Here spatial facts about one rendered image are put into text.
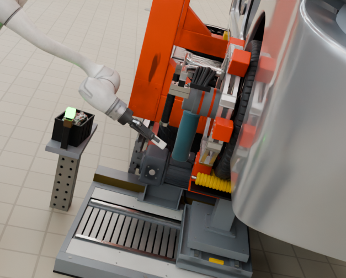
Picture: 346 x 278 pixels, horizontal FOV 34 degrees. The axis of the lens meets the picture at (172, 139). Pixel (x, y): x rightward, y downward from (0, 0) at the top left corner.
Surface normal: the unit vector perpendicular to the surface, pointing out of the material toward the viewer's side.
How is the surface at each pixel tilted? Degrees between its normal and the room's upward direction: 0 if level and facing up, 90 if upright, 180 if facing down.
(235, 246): 0
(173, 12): 90
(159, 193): 90
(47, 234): 0
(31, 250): 0
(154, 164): 90
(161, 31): 90
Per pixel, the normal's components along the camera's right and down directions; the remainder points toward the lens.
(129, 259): 0.24, -0.89
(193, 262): -0.08, 0.37
